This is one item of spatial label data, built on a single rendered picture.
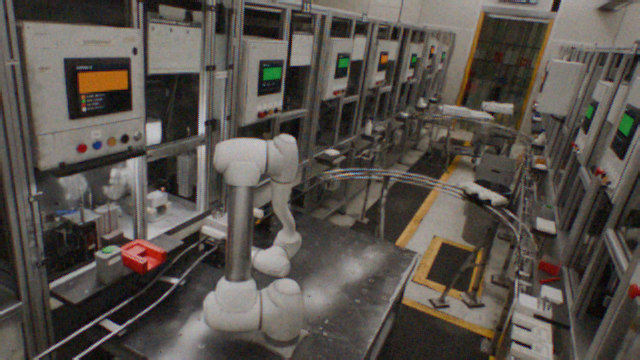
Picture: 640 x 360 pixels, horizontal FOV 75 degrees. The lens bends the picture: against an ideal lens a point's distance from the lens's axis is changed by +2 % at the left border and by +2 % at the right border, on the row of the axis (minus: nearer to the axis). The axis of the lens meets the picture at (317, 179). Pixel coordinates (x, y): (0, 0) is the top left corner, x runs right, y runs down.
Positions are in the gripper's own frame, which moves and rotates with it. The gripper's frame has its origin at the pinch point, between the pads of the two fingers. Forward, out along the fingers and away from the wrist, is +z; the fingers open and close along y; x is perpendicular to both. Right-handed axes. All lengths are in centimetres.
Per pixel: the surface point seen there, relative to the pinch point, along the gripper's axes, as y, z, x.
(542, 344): 0, -147, -19
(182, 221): 3.3, 21.4, -0.7
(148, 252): 6.1, 8.9, 32.5
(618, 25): 165, -237, -823
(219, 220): 5.1, 6.1, -10.8
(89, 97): 72, 17, 49
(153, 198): 15.0, 33.3, 6.7
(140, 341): -20, -6, 51
